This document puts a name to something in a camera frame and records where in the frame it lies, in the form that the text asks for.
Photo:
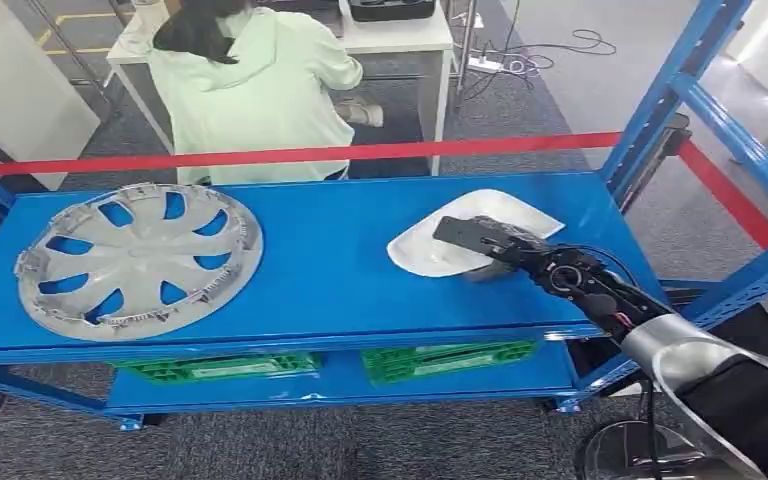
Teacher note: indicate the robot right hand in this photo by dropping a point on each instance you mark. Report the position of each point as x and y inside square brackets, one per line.
[516, 233]

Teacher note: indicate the white plastic mirror cover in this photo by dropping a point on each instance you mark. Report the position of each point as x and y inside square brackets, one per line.
[424, 255]

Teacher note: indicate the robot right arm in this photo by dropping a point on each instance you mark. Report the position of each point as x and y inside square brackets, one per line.
[742, 411]

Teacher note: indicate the white power strip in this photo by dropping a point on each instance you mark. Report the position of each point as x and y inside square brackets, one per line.
[484, 64]

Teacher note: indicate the blue metal shelf rack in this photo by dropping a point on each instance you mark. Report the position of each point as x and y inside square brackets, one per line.
[331, 265]

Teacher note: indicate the chrome pole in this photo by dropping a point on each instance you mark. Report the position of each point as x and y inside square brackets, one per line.
[467, 40]

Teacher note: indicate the white desk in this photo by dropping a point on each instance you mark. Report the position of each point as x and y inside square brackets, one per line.
[397, 36]

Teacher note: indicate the black box with glass sides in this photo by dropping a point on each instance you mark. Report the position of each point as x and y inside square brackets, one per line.
[748, 331]

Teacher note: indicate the black case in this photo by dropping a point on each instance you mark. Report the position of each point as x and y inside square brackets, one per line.
[390, 10]

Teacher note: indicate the person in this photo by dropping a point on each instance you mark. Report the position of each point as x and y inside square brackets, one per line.
[258, 99]

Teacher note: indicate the silver wheel hubcap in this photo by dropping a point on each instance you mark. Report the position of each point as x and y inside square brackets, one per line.
[135, 258]

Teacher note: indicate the white cabinet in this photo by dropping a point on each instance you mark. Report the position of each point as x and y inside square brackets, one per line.
[20, 86]

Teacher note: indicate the dark belt stanchion post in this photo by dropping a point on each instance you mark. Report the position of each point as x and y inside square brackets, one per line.
[672, 132]

